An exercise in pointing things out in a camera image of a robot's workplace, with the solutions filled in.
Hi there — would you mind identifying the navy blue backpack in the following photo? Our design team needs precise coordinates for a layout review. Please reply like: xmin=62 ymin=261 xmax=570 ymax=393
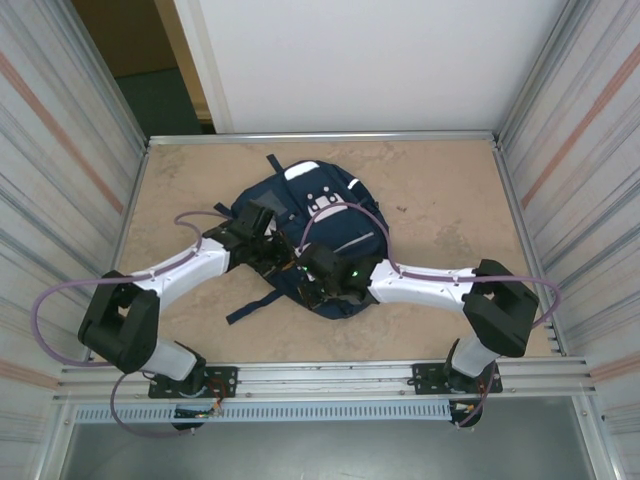
xmin=214 ymin=153 xmax=389 ymax=326

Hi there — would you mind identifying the grey metal sheet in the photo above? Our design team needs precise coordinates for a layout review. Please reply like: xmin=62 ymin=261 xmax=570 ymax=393
xmin=59 ymin=422 xmax=599 ymax=480

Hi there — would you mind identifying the long aluminium mounting rail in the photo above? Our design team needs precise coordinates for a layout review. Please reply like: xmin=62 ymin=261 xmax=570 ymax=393
xmin=53 ymin=355 xmax=600 ymax=404

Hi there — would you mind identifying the grey slotted cable duct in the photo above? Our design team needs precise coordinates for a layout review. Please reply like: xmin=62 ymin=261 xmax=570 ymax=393
xmin=73 ymin=399 xmax=454 ymax=424

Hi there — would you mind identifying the aluminium table side rail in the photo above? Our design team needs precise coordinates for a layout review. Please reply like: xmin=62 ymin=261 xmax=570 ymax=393
xmin=89 ymin=141 xmax=151 ymax=364
xmin=492 ymin=141 xmax=569 ymax=359

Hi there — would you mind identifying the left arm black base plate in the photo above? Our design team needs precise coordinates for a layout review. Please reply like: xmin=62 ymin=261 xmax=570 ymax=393
xmin=148 ymin=366 xmax=239 ymax=400

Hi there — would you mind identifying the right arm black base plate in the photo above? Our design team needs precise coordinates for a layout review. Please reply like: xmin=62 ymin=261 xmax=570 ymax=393
xmin=410 ymin=360 xmax=503 ymax=396

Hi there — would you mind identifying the aluminium table edge rail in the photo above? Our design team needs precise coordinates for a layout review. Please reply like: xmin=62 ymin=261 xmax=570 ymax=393
xmin=146 ymin=130 xmax=500 ymax=147

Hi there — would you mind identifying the small controller board with wires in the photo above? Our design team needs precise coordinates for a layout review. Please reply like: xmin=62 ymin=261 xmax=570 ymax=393
xmin=448 ymin=399 xmax=487 ymax=430
xmin=172 ymin=403 xmax=225 ymax=432

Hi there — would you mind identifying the aluminium frame post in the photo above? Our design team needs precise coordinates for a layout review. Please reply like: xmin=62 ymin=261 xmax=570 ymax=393
xmin=494 ymin=0 xmax=601 ymax=146

